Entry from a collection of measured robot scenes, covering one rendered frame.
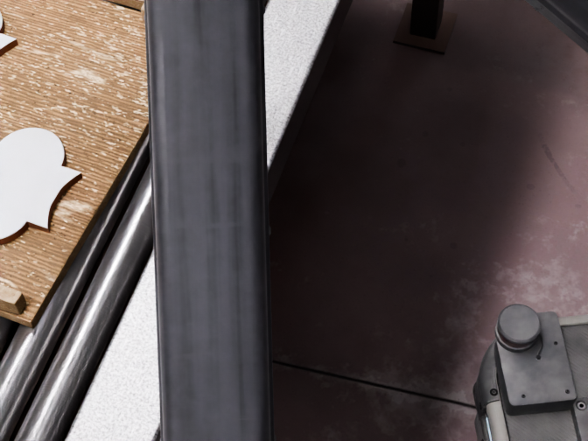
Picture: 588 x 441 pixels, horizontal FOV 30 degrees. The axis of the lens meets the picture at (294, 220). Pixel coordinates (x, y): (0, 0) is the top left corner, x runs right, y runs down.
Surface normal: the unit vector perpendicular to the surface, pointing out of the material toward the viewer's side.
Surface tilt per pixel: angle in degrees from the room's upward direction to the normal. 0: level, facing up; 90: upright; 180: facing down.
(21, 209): 0
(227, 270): 39
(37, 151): 0
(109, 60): 0
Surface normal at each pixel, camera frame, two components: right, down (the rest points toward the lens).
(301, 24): -0.04, -0.52
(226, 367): 0.08, 0.11
